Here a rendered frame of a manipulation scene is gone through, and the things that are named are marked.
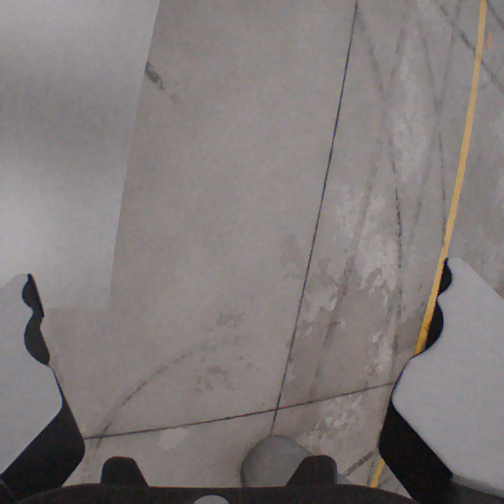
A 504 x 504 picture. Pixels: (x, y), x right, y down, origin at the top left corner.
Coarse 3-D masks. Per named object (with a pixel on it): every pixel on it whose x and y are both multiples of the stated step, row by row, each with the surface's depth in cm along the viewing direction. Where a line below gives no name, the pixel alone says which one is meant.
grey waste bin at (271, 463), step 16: (256, 448) 179; (272, 448) 176; (288, 448) 175; (304, 448) 180; (256, 464) 172; (272, 464) 168; (288, 464) 165; (256, 480) 168; (272, 480) 162; (288, 480) 158
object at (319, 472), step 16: (112, 464) 6; (128, 464) 6; (304, 464) 6; (320, 464) 6; (336, 464) 6; (112, 480) 5; (128, 480) 5; (144, 480) 5; (304, 480) 5; (320, 480) 5; (336, 480) 5; (32, 496) 5; (48, 496) 5; (64, 496) 5; (80, 496) 5; (96, 496) 5; (112, 496) 5; (128, 496) 5; (144, 496) 5; (160, 496) 5; (176, 496) 5; (192, 496) 5; (208, 496) 5; (224, 496) 5; (240, 496) 5; (256, 496) 5; (272, 496) 5; (288, 496) 5; (304, 496) 5; (320, 496) 5; (336, 496) 5; (352, 496) 5; (368, 496) 5; (384, 496) 5; (400, 496) 5
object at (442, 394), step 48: (480, 288) 10; (432, 336) 9; (480, 336) 8; (432, 384) 7; (480, 384) 7; (384, 432) 7; (432, 432) 6; (480, 432) 6; (432, 480) 6; (480, 480) 5
